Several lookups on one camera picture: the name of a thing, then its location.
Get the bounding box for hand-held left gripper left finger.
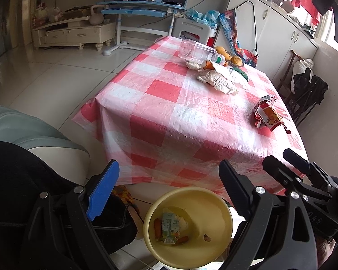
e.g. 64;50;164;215
27;160;121;270

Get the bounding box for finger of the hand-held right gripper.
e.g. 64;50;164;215
262;155;331;203
282;148;331;186

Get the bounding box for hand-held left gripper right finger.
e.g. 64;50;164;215
218;160;319;270

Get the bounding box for yellow plastic basin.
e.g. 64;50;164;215
143;186;234;268

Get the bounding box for red snack packet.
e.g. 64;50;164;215
253;94;292;134

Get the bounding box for green white food packet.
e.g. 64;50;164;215
157;207;190;245

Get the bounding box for white plastic wrapper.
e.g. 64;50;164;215
214;62;250;89

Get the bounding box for white paper bag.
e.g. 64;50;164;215
196;69;239;95

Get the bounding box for clear plastic bottle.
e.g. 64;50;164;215
179;40;227;66

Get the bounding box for colourful crochet slipper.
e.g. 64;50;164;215
111;186;144;239

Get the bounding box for black folding chair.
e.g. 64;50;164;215
284;90;327;127

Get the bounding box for black jacket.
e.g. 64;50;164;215
290;69;329;110

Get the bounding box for wooden chair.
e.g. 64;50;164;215
279;49;303;102

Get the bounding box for person's left leg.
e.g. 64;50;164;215
0;141;138;270

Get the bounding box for grey sofa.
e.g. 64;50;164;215
0;105;91;180

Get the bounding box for white sack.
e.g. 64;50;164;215
293;58;314;82

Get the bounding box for red white checkered tablecloth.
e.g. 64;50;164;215
72;36;310;203

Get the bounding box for dark fruit basket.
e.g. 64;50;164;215
225;51;245;68

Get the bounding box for white cabinet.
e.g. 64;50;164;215
214;0;320;104

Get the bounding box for colourful printed bag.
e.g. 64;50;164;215
219;10;258;68

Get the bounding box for cream television stand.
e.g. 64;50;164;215
31;14;116;52

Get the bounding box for white plastic stool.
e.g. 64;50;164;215
173;17;219;47

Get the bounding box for blue plastic bag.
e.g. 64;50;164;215
184;8;222;30

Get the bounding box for beige kettlebell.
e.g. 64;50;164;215
89;5;105;26

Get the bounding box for plastic bags on stand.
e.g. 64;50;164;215
34;3;64;23

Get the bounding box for blue study desk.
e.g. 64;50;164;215
97;0;192;57

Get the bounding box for black hanging cord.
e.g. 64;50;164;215
237;0;260;58

